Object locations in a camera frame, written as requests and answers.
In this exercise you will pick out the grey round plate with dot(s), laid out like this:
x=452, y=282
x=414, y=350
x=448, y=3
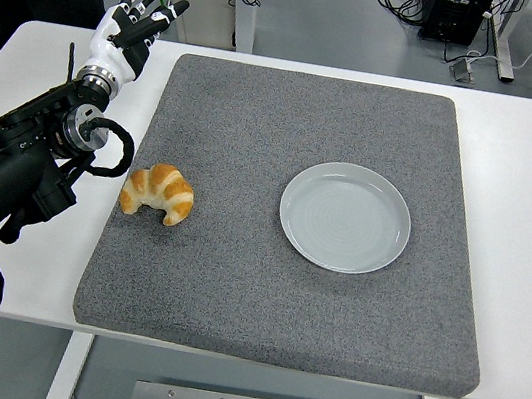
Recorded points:
x=343, y=222

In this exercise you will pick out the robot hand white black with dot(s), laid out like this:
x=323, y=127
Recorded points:
x=105, y=50

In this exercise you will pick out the croissant bread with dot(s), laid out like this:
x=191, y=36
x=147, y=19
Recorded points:
x=166, y=191

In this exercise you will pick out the white desk leg with foot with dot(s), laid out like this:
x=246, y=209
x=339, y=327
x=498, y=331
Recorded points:
x=504, y=55

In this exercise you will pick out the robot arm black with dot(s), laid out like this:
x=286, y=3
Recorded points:
x=7, y=169

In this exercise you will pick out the grey foot pedal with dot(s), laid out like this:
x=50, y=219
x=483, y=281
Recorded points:
x=463, y=72

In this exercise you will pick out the grey felt mat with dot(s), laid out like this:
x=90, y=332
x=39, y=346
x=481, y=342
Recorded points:
x=233, y=280

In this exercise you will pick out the black computer tower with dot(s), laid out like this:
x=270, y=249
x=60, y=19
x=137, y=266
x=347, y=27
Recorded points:
x=452, y=16

